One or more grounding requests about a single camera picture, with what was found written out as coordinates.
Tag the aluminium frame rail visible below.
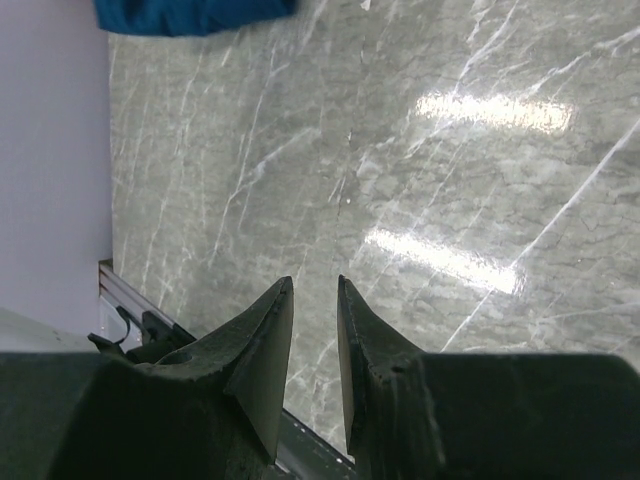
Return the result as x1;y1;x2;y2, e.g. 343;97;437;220
99;259;356;479

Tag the blue printed t shirt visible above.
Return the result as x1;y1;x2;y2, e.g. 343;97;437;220
93;0;298;38

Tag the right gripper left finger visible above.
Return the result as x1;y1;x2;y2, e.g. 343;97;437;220
139;276;294;479

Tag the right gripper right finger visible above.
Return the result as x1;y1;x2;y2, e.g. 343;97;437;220
337;275;445;479

